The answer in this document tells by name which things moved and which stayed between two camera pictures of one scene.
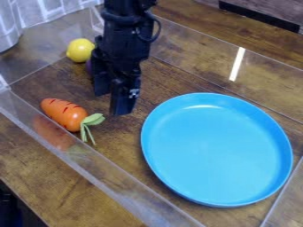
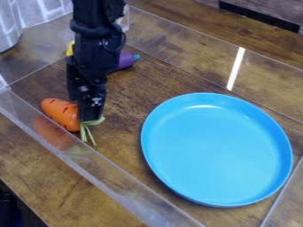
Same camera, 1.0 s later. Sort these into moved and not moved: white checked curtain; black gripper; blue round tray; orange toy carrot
Moved: black gripper
Not moved: white checked curtain; blue round tray; orange toy carrot
